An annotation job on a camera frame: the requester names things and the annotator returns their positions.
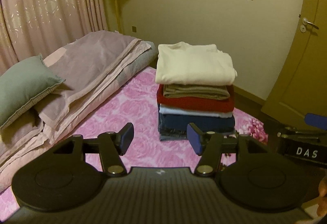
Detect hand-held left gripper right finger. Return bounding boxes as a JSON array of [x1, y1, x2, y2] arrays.
[[187, 122, 289, 177]]

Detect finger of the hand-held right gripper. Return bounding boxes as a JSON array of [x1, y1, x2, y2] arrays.
[[277, 126, 320, 141], [305, 113, 327, 129]]

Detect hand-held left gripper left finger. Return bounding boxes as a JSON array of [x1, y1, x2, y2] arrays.
[[36, 122, 134, 177]]

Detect cream long-sleeved shirt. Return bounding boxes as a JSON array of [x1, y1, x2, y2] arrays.
[[155, 41, 238, 86]]

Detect person's right hand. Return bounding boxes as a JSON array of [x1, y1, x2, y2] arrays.
[[317, 175, 327, 217]]

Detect folded blue jeans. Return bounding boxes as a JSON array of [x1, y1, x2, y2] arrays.
[[159, 124, 238, 141]]

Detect folded navy garment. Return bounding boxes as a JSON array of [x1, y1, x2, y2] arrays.
[[158, 113, 235, 134]]

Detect folded white garment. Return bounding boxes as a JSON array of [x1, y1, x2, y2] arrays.
[[159, 103, 233, 118]]

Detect folded red sweater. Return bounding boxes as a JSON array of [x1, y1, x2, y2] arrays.
[[156, 85, 235, 113]]

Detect pink floral bed sheet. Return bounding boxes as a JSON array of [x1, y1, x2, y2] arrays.
[[0, 67, 269, 212]]

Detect folded tan garment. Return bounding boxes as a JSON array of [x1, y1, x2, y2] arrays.
[[163, 83, 231, 100]]

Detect tan door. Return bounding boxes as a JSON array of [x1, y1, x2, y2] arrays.
[[261, 0, 327, 125]]

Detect mauve pillow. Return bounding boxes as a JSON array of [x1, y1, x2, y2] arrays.
[[33, 86, 74, 129]]

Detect pink grey patchwork quilt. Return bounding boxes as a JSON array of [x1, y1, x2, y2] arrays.
[[0, 30, 159, 191]]

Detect green pillow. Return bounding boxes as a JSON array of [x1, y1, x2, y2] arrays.
[[0, 54, 65, 130]]

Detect wooden coat stand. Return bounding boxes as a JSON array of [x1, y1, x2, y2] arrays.
[[107, 0, 123, 34]]

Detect pink patterned curtain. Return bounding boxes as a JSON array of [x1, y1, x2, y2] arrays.
[[0, 0, 109, 74]]

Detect silver door handle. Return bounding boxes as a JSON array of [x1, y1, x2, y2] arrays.
[[299, 18, 320, 33]]

